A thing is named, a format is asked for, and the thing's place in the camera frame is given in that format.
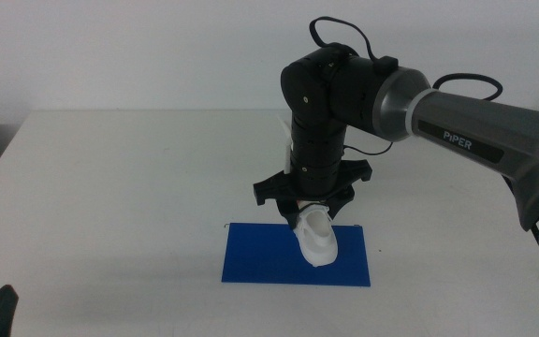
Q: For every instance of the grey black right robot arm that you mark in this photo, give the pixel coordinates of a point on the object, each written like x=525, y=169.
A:
x=485, y=126

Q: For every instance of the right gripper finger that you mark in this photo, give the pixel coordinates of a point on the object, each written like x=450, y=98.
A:
x=340, y=203
x=289, y=214

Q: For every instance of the blue rectangular mat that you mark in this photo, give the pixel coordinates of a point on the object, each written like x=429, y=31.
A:
x=251, y=257

